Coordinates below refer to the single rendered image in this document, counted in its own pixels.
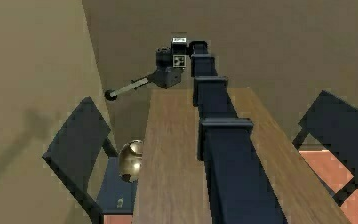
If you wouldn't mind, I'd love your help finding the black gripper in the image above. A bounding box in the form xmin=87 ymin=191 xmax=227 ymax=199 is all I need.
xmin=104 ymin=47 xmax=183 ymax=102

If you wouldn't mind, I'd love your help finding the gold round vase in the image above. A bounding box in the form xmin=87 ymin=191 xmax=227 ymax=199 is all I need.
xmin=117 ymin=139 xmax=144 ymax=184

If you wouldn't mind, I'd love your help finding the dark blue chair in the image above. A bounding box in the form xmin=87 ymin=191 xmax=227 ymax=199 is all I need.
xmin=42 ymin=96 xmax=139 ymax=224
xmin=292 ymin=89 xmax=358 ymax=208

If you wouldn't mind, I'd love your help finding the brown wooden table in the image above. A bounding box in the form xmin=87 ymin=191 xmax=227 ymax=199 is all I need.
xmin=132 ymin=87 xmax=352 ymax=224

